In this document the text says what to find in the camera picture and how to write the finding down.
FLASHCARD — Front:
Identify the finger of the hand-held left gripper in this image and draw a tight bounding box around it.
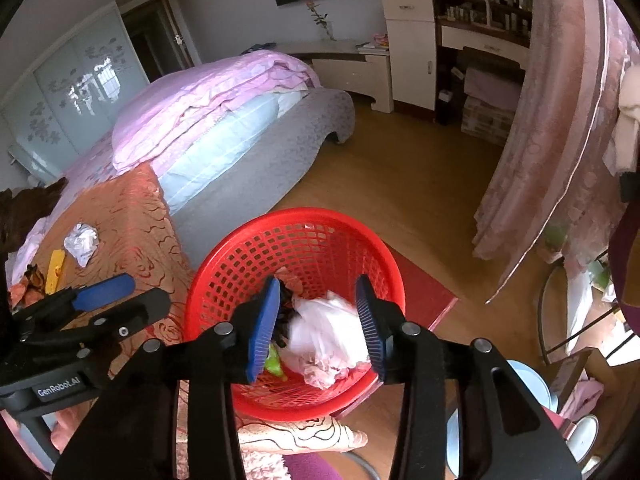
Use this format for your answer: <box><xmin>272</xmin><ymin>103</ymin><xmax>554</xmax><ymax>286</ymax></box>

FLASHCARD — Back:
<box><xmin>19</xmin><ymin>287</ymin><xmax>172</xmax><ymax>357</ymax></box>
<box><xmin>10</xmin><ymin>274</ymin><xmax>137</xmax><ymax>329</ymax></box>

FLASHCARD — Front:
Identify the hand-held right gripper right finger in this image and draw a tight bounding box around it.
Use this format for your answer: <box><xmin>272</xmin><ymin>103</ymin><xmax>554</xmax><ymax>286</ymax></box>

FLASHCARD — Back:
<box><xmin>354</xmin><ymin>275</ymin><xmax>583</xmax><ymax>480</ymax></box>

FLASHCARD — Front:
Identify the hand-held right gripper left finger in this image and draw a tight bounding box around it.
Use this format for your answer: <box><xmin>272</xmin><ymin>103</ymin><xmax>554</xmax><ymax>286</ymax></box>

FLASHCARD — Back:
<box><xmin>59</xmin><ymin>276</ymin><xmax>282</xmax><ymax>480</ymax></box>

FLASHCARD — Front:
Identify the black plastic bag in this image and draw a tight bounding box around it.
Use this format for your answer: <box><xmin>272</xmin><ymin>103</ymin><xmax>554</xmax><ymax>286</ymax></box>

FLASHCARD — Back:
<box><xmin>272</xmin><ymin>280</ymin><xmax>302</xmax><ymax>349</ymax></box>

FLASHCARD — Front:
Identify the orange paper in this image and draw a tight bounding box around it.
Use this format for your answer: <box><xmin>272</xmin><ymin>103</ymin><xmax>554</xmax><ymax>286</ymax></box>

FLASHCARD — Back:
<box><xmin>276</xmin><ymin>266</ymin><xmax>304</xmax><ymax>294</ymax></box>
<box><xmin>10</xmin><ymin>265</ymin><xmax>48</xmax><ymax>312</ymax></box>

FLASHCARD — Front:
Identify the red plastic mesh basket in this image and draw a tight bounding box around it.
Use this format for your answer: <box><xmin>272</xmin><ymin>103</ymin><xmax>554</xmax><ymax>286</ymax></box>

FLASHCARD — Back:
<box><xmin>184</xmin><ymin>207</ymin><xmax>406</xmax><ymax>422</ymax></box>

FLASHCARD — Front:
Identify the orange rose pattern blanket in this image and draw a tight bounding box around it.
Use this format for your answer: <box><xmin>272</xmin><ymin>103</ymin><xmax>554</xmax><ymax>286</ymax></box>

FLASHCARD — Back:
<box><xmin>5</xmin><ymin>160</ymin><xmax>370</xmax><ymax>480</ymax></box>

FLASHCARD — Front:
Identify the brown plush toy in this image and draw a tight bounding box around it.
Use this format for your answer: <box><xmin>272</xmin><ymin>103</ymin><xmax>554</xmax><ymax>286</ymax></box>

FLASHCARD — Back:
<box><xmin>0</xmin><ymin>177</ymin><xmax>69</xmax><ymax>257</ymax></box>

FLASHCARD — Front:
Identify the pink fluffy cloth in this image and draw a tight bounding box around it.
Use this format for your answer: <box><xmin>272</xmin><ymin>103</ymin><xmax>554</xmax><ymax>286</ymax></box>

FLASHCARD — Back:
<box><xmin>239</xmin><ymin>450</ymin><xmax>292</xmax><ymax>480</ymax></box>

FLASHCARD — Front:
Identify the purple cloth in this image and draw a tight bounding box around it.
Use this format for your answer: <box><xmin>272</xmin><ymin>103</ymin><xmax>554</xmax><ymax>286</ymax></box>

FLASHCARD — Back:
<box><xmin>284</xmin><ymin>452</ymin><xmax>347</xmax><ymax>480</ymax></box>

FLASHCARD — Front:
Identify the grey round bed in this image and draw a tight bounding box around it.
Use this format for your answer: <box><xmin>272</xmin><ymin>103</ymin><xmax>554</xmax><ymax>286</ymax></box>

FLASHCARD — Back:
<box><xmin>167</xmin><ymin>87</ymin><xmax>357</xmax><ymax>257</ymax></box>

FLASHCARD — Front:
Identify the light blue round stool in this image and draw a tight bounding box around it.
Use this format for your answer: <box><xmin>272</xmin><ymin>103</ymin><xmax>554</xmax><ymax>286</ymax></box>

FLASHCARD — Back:
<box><xmin>445</xmin><ymin>357</ymin><xmax>561</xmax><ymax>480</ymax></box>

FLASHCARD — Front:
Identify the light blue bed sheet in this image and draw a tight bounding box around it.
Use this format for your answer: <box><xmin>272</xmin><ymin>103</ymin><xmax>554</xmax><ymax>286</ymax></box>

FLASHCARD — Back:
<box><xmin>159</xmin><ymin>92</ymin><xmax>312</xmax><ymax>212</ymax></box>

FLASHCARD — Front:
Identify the black metal rack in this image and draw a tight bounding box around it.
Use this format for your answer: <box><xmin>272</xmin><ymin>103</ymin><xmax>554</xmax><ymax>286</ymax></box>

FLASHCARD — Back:
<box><xmin>537</xmin><ymin>259</ymin><xmax>640</xmax><ymax>367</ymax></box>

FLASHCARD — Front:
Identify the glass door wardrobe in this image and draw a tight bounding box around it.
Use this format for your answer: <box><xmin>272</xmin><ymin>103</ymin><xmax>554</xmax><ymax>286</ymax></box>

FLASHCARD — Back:
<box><xmin>0</xmin><ymin>0</ymin><xmax>151</xmax><ymax>187</ymax></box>

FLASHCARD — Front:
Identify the pink duvet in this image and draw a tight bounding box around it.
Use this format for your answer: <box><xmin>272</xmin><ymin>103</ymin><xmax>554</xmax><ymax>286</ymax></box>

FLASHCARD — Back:
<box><xmin>111</xmin><ymin>52</ymin><xmax>322</xmax><ymax>177</ymax></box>

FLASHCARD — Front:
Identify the patterned storage box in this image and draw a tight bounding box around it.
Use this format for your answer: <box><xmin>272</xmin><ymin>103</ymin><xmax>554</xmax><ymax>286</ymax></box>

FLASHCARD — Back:
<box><xmin>460</xmin><ymin>95</ymin><xmax>516</xmax><ymax>147</ymax></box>

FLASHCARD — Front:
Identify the low cream cabinet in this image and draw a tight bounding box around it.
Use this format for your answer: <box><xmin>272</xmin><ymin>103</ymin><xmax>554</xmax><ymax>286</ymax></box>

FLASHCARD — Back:
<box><xmin>275</xmin><ymin>39</ymin><xmax>397</xmax><ymax>114</ymax></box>

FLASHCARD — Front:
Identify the dark wooden door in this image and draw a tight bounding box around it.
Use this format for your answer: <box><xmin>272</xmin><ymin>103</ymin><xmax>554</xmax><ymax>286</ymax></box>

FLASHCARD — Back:
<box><xmin>120</xmin><ymin>0</ymin><xmax>202</xmax><ymax>87</ymax></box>

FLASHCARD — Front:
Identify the maroon garment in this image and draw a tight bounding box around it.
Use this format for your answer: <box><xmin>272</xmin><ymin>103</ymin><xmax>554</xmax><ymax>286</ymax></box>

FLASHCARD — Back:
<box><xmin>607</xmin><ymin>200</ymin><xmax>640</xmax><ymax>337</ymax></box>

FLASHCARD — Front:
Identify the pink lace curtain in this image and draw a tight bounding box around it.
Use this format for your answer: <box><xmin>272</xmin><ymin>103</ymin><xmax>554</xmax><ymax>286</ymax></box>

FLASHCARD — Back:
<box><xmin>472</xmin><ymin>0</ymin><xmax>627</xmax><ymax>307</ymax></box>

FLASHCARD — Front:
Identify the tall white cabinet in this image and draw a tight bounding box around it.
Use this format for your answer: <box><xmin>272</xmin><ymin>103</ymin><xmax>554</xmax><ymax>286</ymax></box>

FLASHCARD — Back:
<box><xmin>380</xmin><ymin>0</ymin><xmax>439</xmax><ymax>112</ymax></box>

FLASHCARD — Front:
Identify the brown dressing table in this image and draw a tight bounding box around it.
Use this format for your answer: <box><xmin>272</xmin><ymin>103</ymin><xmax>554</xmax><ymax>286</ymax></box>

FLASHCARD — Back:
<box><xmin>435</xmin><ymin>0</ymin><xmax>534</xmax><ymax>129</ymax></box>

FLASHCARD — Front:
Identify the pink flower in vase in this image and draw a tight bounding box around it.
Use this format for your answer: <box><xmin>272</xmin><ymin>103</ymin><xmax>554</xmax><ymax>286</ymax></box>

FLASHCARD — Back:
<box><xmin>306</xmin><ymin>1</ymin><xmax>337</xmax><ymax>42</ymax></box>

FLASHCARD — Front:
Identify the white garment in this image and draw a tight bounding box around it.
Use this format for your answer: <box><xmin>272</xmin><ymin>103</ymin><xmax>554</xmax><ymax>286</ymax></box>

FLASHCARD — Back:
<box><xmin>602</xmin><ymin>75</ymin><xmax>640</xmax><ymax>177</ymax></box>

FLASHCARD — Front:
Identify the shelf of small cosmetic jars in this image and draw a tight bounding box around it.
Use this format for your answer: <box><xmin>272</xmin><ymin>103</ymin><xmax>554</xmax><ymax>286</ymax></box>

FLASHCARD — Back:
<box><xmin>440</xmin><ymin>0</ymin><xmax>534</xmax><ymax>37</ymax></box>

